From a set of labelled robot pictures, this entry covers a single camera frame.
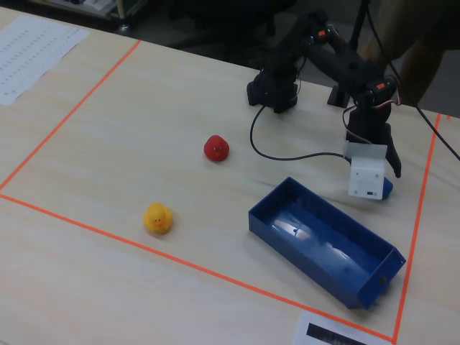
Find background equipment cart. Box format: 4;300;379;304
28;0;145;35

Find yellow rubber duck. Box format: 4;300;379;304
142;202;174;236

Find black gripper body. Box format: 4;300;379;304
345;102;393;149

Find red rubber duck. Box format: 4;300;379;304
203;134;231;163

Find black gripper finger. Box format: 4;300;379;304
385;123;403;180

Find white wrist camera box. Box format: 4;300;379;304
342;139;390;201

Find blue rubber duck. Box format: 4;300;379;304
379;176;395;200

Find blurred brown forearm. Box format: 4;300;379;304
361;0;460;107

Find paper with black picture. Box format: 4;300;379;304
293;310;393;345

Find orange tape boundary line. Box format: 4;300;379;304
0;39;452;343

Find black camera cable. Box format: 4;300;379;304
249;103;348;161

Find printed white paper sheet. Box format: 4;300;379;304
0;14;91;107

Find thin black cable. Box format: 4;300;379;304
365;0;460;161

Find blue plastic box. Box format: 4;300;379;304
247;175;408;311

